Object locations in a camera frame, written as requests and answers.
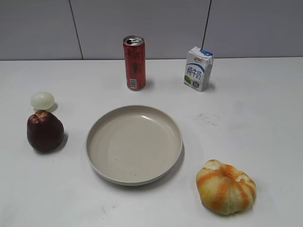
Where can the dark red apple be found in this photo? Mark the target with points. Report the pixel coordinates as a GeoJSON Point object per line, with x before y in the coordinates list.
{"type": "Point", "coordinates": [45, 132]}

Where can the beige round plate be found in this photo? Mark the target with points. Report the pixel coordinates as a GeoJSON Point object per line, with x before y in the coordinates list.
{"type": "Point", "coordinates": [134, 145]}

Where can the red soda can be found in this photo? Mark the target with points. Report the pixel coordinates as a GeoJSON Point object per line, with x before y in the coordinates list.
{"type": "Point", "coordinates": [134, 49]}

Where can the white blue milk carton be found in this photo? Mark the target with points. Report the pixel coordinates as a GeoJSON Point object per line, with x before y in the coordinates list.
{"type": "Point", "coordinates": [198, 69]}

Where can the yellow orange toy pumpkin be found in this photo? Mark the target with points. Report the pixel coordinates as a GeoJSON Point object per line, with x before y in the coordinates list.
{"type": "Point", "coordinates": [224, 189]}

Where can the white egg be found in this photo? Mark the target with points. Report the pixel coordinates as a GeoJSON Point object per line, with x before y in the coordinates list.
{"type": "Point", "coordinates": [42, 100]}

